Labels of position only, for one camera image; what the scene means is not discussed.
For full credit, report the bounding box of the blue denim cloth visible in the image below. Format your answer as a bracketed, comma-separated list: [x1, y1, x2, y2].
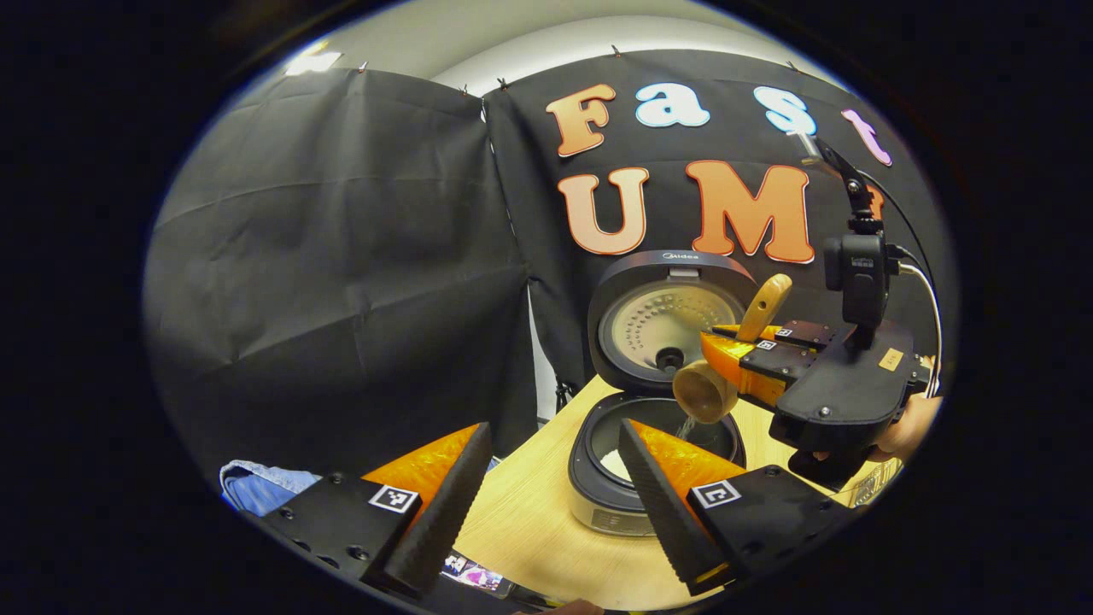
[219, 460, 321, 518]

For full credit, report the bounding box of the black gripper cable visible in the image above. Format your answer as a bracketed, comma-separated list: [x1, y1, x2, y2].
[858, 171, 940, 283]

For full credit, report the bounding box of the metal wire chopstick holder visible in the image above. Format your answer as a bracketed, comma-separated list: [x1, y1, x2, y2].
[845, 461, 902, 509]

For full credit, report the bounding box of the ceiling light panel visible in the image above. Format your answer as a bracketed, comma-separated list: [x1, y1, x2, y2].
[286, 47, 342, 78]

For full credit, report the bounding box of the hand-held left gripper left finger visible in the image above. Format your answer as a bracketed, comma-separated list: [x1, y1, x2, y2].
[260, 421, 494, 599]

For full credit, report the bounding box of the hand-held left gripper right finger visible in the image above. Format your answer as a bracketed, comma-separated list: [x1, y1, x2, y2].
[618, 419, 863, 597]

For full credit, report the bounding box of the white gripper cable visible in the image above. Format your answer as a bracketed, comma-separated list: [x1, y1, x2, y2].
[897, 261, 944, 394]

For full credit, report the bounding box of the colourful printed card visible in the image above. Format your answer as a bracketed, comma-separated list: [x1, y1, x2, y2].
[442, 553, 517, 597]

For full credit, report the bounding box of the black silver rice cooker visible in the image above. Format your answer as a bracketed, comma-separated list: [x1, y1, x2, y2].
[568, 250, 759, 537]

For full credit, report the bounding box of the wooden spoon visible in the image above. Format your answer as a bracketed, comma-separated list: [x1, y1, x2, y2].
[672, 273, 793, 425]

